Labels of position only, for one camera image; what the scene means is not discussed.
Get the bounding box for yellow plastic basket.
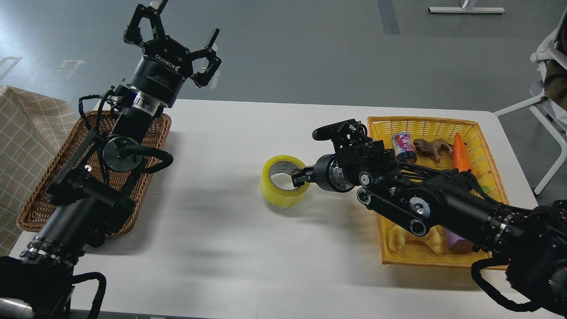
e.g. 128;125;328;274
367;117;509;268

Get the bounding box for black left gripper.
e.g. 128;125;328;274
124;0;222;108

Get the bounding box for brown wicker basket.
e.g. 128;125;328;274
17;110;172;238

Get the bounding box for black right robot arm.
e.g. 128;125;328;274
291;119;567;316

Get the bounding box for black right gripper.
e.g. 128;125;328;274
291;154;350;193

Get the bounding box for small soda can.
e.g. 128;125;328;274
391;131;417;164

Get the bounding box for yellow tape roll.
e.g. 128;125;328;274
260;155;309;207

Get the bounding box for purple foam cube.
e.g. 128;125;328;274
443;228;474;253

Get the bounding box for brown toy animal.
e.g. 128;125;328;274
413;139;453;163

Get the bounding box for orange toy carrot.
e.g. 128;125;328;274
452;132;474;173

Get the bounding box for white chair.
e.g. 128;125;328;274
494;12;567;196

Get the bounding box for beige checkered cloth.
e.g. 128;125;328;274
0;85;77;256

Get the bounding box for white floor stand base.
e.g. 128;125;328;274
428;0;506;15

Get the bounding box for toy croissant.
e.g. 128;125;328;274
388;226;446;256

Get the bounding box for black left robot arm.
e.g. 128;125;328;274
1;0;221;319

